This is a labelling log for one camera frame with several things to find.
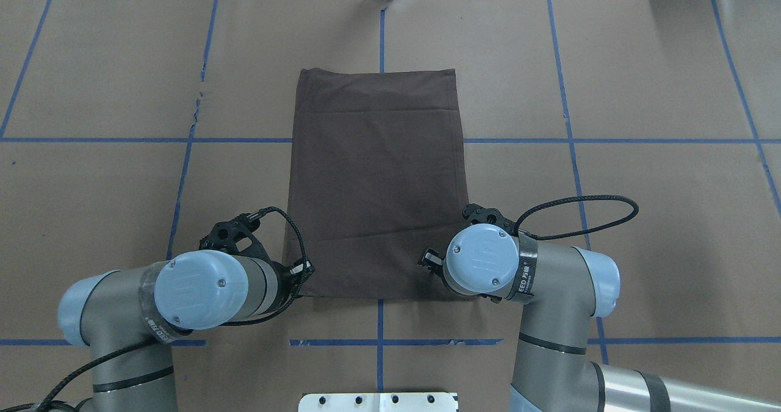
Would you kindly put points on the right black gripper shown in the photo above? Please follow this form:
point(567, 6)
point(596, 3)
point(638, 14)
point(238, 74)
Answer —
point(431, 260)

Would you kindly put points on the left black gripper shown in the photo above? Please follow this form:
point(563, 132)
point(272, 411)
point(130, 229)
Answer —
point(282, 277)

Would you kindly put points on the brown t-shirt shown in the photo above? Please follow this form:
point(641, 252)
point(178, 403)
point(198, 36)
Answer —
point(377, 176)

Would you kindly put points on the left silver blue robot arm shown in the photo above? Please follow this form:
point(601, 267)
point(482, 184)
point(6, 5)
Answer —
point(129, 320)

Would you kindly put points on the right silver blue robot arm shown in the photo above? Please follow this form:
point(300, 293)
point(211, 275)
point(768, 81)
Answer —
point(561, 289)

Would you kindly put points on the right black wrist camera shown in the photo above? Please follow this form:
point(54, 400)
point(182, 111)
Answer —
point(475, 214)

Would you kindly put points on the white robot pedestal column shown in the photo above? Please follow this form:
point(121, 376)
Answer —
point(380, 401)

